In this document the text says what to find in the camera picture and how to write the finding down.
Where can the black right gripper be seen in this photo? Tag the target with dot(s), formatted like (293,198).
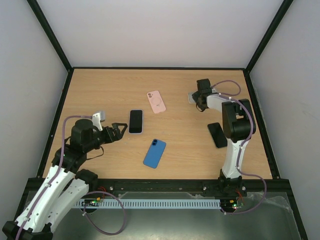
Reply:
(198,100)

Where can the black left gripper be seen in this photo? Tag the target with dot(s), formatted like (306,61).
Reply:
(117,135)

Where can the beige phone case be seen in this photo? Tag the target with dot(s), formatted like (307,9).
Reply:
(190,98)

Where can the blue phone black screen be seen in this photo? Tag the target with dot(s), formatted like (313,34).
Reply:
(135,121)

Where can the lavender phone case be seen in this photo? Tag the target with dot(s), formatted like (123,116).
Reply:
(136,133)

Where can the green phone black screen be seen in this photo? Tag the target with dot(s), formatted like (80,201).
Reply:
(217,135)

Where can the blue phone back up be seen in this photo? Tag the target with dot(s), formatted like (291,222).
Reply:
(154,153)

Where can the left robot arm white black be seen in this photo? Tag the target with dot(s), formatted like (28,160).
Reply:
(66,183)

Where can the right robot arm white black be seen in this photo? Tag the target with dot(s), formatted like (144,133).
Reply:
(238,126)

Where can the pink phone case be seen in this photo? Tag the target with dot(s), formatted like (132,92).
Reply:
(156,102)

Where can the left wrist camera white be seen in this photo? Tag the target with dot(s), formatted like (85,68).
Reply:
(99,118)

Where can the black front rail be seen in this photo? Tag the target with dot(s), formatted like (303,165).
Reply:
(206,188)

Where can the white slotted cable duct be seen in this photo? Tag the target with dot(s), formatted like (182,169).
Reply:
(199,204)

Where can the black enclosure frame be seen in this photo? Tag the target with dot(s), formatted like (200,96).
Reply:
(274,185)

